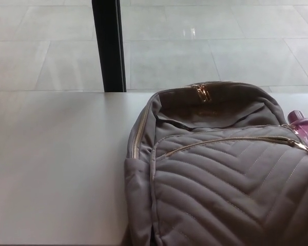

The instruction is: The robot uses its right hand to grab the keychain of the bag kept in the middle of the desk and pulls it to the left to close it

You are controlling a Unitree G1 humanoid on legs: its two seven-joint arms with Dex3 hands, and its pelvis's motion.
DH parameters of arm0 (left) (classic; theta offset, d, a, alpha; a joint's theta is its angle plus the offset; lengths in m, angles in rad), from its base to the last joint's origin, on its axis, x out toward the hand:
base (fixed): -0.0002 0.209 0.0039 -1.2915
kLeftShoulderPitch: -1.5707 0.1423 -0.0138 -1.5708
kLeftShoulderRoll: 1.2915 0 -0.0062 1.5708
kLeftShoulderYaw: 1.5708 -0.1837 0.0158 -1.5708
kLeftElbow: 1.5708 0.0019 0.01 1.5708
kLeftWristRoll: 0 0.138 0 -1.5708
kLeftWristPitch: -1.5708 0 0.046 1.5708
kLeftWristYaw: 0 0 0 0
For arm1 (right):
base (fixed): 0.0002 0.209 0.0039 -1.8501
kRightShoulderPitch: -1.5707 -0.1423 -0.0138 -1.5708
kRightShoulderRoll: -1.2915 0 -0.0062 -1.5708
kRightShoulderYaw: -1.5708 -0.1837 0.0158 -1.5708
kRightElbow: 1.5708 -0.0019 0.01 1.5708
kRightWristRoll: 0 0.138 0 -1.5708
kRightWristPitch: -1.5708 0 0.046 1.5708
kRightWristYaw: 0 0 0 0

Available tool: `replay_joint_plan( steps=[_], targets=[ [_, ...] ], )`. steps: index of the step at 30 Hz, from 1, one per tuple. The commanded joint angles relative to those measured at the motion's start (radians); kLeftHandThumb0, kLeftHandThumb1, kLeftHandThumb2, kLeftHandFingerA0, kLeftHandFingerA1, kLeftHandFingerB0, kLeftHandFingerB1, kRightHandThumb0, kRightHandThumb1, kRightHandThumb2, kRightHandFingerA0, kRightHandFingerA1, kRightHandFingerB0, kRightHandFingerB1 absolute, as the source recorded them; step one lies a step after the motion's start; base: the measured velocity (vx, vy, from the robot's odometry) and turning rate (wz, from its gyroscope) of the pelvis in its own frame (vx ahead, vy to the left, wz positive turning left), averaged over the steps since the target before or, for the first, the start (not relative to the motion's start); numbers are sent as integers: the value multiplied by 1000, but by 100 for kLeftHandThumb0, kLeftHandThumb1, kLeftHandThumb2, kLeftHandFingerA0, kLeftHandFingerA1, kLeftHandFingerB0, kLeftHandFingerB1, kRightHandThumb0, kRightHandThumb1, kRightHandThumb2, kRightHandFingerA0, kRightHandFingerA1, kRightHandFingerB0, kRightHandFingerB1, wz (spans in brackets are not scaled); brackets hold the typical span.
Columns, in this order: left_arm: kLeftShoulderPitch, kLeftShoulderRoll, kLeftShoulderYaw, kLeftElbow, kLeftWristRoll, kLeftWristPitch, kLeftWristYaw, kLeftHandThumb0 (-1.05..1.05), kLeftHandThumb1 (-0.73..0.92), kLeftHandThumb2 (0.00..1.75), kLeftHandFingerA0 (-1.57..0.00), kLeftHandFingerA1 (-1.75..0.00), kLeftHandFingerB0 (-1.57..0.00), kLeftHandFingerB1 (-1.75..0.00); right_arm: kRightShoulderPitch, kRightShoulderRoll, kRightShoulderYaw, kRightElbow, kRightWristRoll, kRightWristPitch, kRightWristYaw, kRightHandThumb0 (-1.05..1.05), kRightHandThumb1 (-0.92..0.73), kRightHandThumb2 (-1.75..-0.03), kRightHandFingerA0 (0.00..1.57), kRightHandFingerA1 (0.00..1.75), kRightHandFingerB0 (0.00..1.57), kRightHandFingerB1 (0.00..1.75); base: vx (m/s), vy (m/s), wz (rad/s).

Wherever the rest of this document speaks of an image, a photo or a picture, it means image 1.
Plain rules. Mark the grey quilted backpack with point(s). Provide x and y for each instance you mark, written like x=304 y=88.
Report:
x=220 y=184

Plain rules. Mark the pink transparent bottle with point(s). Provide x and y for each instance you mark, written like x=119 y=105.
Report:
x=305 y=126

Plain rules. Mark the black window frame post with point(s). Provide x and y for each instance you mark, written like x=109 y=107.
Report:
x=107 y=46

